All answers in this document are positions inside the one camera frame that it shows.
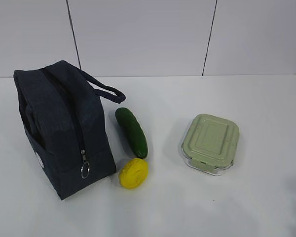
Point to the green cucumber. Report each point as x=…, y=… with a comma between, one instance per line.
x=132, y=131

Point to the yellow lemon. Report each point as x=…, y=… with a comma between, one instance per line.
x=133, y=174

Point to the green lidded glass container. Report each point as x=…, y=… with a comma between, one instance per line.
x=210, y=144

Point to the dark navy fabric lunch bag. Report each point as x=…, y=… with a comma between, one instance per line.
x=63, y=118

